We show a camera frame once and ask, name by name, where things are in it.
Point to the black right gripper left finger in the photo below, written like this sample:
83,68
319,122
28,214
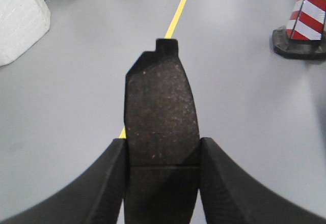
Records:
94,197

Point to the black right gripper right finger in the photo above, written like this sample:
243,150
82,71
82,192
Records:
230,195

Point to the brake pad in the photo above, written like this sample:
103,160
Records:
163,140

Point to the red white cone right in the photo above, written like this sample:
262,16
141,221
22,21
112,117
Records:
303,37

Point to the white wrapped bundle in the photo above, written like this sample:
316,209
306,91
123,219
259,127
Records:
23,23

